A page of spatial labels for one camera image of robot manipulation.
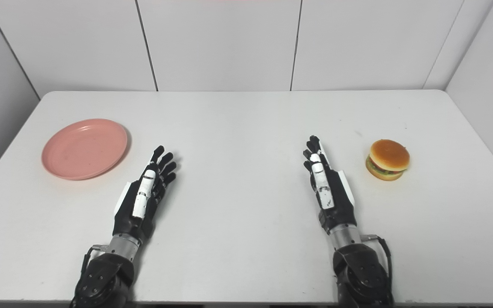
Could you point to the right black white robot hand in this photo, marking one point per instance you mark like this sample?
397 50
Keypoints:
336 201

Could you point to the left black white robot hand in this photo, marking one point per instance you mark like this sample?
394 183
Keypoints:
133 209

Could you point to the toy hamburger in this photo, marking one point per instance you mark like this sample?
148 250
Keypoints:
387 158

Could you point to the pink round plate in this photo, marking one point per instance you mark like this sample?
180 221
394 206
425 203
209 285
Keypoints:
84 149

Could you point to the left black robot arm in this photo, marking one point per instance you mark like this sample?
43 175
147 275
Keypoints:
105 278

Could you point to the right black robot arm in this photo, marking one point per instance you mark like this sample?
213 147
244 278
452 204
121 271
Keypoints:
362 273

